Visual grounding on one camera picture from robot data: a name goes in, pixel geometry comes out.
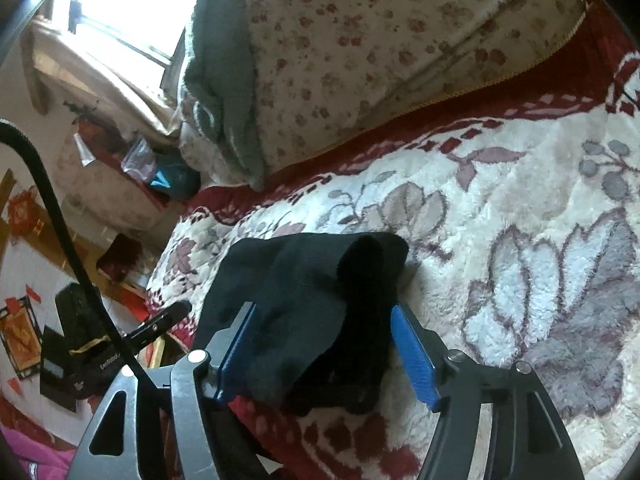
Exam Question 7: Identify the teal bag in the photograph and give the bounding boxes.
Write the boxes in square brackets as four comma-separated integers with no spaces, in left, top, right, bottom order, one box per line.
[148,154,201,200]

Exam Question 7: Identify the grey fleece blanket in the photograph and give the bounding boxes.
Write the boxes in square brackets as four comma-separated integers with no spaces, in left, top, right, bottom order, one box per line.
[183,0,266,191]

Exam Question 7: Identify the beige curtain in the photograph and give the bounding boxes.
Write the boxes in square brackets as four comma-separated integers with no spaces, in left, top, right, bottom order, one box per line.
[28,18,180,145]

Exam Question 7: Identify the beige floral quilt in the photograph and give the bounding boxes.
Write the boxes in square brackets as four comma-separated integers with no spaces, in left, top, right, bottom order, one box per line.
[177,0,587,181]

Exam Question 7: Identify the black cable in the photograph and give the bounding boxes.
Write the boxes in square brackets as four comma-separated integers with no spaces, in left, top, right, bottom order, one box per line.
[0,118,162,401]

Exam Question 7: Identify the black knit pants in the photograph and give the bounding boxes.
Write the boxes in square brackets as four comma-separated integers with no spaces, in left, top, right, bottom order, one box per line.
[192,232,409,417]

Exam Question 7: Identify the red white floral blanket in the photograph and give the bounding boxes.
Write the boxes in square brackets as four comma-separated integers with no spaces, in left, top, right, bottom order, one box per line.
[146,0,639,479]

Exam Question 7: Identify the clear plastic bag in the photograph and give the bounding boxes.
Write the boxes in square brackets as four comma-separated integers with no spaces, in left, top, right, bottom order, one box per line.
[120,136,157,183]

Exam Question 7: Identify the black speaker box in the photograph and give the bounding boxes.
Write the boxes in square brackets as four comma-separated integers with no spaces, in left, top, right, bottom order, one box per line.
[55,283,106,354]

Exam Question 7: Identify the pink sleeve forearm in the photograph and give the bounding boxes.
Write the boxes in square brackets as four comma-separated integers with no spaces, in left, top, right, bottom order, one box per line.
[1,427,75,479]

